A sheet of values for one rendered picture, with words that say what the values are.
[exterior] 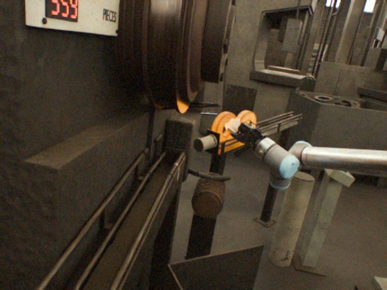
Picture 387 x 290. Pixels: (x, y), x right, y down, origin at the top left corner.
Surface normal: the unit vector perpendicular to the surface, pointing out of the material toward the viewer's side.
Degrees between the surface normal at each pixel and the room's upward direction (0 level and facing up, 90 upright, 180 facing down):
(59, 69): 90
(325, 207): 90
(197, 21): 91
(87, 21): 90
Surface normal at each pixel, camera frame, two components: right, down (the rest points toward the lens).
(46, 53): 0.98, 0.18
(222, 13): -0.13, 0.14
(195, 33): 0.28, 0.48
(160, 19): -0.16, 0.35
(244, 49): -0.39, 0.24
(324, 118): 0.11, 0.33
